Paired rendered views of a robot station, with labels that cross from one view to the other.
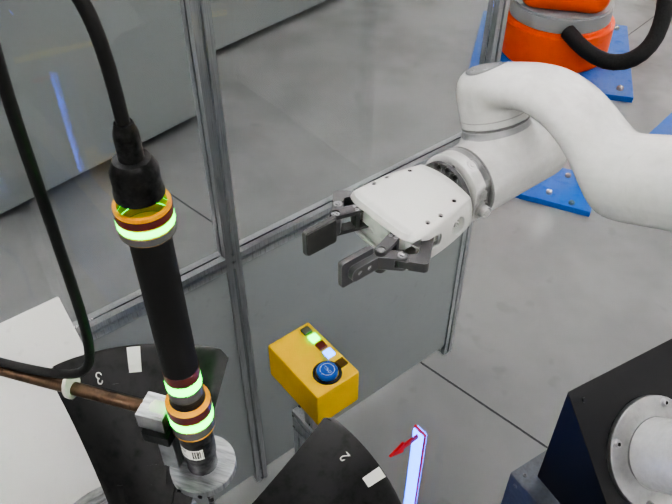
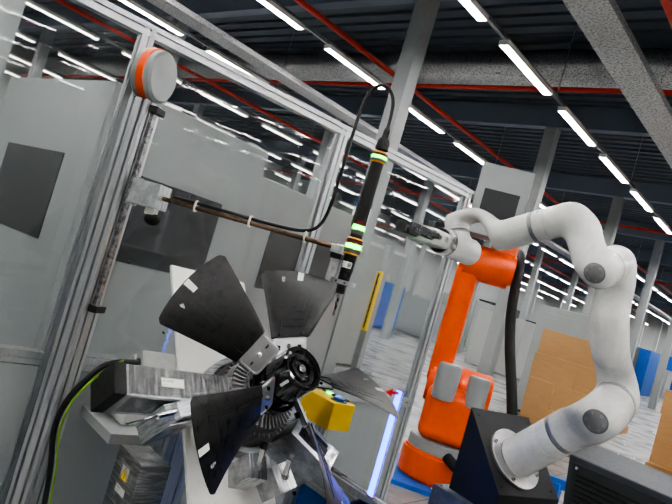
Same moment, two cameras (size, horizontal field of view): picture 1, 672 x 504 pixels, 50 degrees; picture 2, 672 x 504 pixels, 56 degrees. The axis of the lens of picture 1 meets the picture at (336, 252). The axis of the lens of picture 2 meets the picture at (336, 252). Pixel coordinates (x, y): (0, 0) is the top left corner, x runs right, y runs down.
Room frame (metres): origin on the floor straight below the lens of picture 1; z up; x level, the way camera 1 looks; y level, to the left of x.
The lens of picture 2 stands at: (-1.26, 0.26, 1.46)
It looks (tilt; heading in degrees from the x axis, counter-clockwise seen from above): 2 degrees up; 357
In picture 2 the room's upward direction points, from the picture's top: 16 degrees clockwise
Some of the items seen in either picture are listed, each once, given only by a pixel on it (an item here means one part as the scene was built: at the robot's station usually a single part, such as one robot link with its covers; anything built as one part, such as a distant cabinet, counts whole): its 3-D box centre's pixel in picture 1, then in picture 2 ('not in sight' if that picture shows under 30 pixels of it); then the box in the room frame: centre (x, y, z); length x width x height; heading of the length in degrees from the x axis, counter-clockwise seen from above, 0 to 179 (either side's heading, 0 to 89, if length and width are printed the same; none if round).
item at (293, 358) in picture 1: (313, 374); (325, 411); (0.87, 0.04, 1.02); 0.16 x 0.10 x 0.11; 39
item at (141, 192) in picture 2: not in sight; (147, 194); (0.59, 0.74, 1.54); 0.10 x 0.07 x 0.08; 74
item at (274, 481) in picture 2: not in sight; (274, 481); (0.39, 0.17, 0.91); 0.12 x 0.08 x 0.12; 39
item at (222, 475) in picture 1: (189, 440); (343, 265); (0.41, 0.15, 1.50); 0.09 x 0.07 x 0.10; 74
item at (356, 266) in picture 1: (373, 267); (421, 230); (0.50, -0.04, 1.66); 0.07 x 0.03 x 0.03; 128
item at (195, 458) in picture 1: (175, 345); (363, 210); (0.41, 0.14, 1.65); 0.04 x 0.04 x 0.46
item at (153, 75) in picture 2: not in sight; (154, 75); (0.61, 0.83, 1.88); 0.17 x 0.15 x 0.16; 129
